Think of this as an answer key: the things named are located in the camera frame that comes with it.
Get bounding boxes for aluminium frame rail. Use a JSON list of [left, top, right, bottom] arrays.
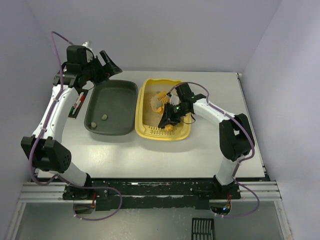
[[18, 179, 282, 203]]

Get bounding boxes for dark grey plastic tray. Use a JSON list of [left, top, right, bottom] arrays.
[[84, 79, 138, 136]]

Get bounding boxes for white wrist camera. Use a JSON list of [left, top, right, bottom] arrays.
[[82, 40, 95, 63], [169, 94, 180, 106]]

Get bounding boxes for yellow litter box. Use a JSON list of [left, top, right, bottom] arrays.
[[134, 78, 192, 141]]

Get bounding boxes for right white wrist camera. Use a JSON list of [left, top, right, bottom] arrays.
[[169, 94, 180, 106]]

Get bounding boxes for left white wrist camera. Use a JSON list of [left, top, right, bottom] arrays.
[[82, 40, 95, 63]]

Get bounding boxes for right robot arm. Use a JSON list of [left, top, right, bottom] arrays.
[[158, 81, 255, 194]]

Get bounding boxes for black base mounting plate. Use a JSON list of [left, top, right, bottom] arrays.
[[62, 177, 241, 211]]

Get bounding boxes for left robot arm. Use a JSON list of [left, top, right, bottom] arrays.
[[20, 44, 122, 200]]

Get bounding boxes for orange litter scoop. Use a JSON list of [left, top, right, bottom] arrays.
[[150, 91, 168, 126]]

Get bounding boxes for beige litter pellets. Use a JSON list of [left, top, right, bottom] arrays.
[[142, 91, 169, 127]]

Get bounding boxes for book with markers cover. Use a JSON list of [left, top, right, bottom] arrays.
[[68, 90, 88, 119]]

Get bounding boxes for black vent grille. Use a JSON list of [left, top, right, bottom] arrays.
[[191, 217, 215, 240]]

